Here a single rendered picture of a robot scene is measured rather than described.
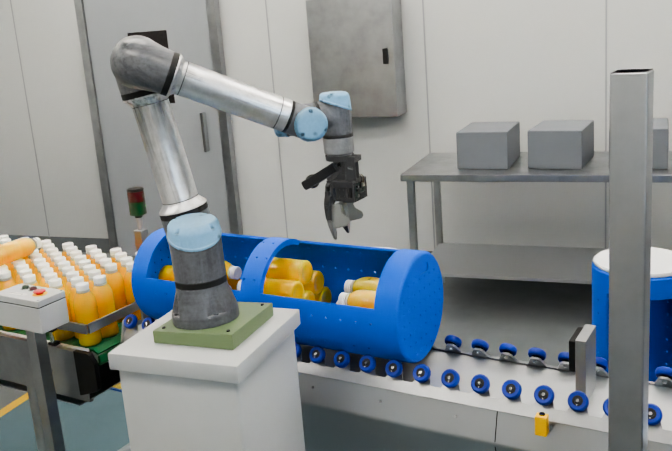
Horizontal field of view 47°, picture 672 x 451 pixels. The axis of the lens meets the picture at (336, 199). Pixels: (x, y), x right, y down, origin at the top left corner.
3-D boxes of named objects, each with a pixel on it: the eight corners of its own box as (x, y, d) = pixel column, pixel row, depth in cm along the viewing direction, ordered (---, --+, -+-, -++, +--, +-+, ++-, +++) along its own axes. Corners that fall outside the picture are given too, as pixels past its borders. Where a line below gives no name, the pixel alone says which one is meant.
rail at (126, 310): (90, 333, 235) (88, 324, 235) (88, 333, 236) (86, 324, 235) (179, 290, 269) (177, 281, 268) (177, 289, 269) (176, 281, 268)
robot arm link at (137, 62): (119, 25, 158) (338, 106, 172) (119, 27, 168) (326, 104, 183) (101, 79, 159) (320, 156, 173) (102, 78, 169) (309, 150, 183)
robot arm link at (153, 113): (176, 275, 180) (101, 42, 168) (173, 259, 195) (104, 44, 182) (226, 259, 183) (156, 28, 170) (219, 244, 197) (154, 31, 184)
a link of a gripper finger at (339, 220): (345, 241, 191) (347, 203, 191) (325, 239, 194) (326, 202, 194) (352, 240, 194) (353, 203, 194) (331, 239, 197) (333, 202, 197)
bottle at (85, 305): (78, 350, 238) (69, 292, 233) (80, 341, 244) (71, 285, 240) (102, 346, 239) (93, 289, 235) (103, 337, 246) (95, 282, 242)
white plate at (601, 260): (575, 254, 247) (575, 257, 247) (629, 280, 221) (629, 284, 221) (651, 241, 253) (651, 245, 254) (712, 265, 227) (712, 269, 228)
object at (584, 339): (586, 405, 176) (585, 341, 173) (568, 402, 178) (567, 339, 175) (596, 386, 185) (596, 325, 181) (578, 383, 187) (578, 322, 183)
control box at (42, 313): (42, 334, 224) (37, 300, 222) (-2, 325, 234) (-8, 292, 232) (70, 321, 232) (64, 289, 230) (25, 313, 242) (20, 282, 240)
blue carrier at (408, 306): (400, 381, 188) (395, 267, 183) (135, 331, 233) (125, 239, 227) (445, 340, 212) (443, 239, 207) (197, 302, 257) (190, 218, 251)
